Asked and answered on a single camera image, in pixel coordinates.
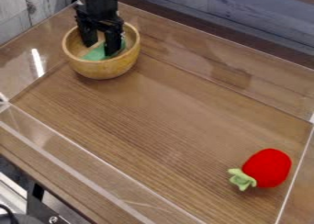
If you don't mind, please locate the black metal table bracket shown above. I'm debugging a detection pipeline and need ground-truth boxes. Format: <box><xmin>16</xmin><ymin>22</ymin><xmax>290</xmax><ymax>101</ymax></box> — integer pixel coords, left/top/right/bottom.
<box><xmin>26</xmin><ymin>182</ymin><xmax>83</xmax><ymax>224</ymax></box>

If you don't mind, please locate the brown wooden bowl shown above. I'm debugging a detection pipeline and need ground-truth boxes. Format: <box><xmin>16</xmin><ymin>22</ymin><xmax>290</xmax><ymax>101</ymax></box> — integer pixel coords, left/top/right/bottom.
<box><xmin>62</xmin><ymin>23</ymin><xmax>142</xmax><ymax>80</ymax></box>

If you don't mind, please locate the red plush strawberry toy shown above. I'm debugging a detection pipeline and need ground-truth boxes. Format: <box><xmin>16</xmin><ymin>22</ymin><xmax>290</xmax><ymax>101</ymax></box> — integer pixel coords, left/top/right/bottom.
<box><xmin>229</xmin><ymin>148</ymin><xmax>291</xmax><ymax>191</ymax></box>

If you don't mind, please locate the green rectangular block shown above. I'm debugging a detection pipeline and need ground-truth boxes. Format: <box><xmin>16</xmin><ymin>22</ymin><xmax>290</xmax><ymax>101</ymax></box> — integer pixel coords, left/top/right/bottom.
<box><xmin>80</xmin><ymin>40</ymin><xmax>127</xmax><ymax>62</ymax></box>

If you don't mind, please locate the black cable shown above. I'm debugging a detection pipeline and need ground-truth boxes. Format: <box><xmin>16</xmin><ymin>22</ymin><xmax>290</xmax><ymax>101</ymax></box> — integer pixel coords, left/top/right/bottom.
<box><xmin>0</xmin><ymin>203</ymin><xmax>23</xmax><ymax>224</ymax></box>

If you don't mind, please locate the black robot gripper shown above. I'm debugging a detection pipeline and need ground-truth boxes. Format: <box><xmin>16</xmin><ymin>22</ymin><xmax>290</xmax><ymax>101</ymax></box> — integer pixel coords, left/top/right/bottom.
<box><xmin>75</xmin><ymin>0</ymin><xmax>124</xmax><ymax>56</ymax></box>

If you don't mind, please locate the clear acrylic tray wall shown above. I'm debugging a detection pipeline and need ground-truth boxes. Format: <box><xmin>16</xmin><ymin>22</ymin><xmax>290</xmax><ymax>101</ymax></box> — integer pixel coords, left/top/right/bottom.
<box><xmin>0</xmin><ymin>6</ymin><xmax>314</xmax><ymax>224</ymax></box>

